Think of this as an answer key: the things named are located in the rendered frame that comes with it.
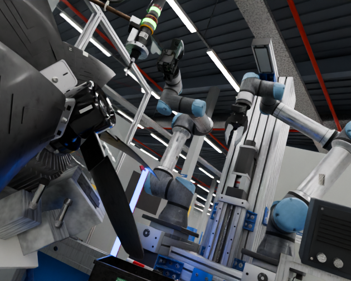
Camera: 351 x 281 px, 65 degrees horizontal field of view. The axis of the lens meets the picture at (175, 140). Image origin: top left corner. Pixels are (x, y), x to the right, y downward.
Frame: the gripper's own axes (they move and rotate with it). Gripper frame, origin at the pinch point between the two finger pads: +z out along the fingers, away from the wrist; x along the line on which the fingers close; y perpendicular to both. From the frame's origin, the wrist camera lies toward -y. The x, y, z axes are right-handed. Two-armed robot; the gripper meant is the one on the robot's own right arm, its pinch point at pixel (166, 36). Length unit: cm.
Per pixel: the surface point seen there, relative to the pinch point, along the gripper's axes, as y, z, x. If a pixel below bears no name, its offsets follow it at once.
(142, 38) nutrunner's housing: 17.2, 18.4, -1.1
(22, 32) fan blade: 40, 42, 11
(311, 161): -24, -147, -99
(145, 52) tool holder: 21.1, 17.5, -3.5
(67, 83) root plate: 43, 31, 4
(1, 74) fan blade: 55, 55, -6
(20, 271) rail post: 97, -23, 27
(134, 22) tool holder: 13.7, 20.3, 2.4
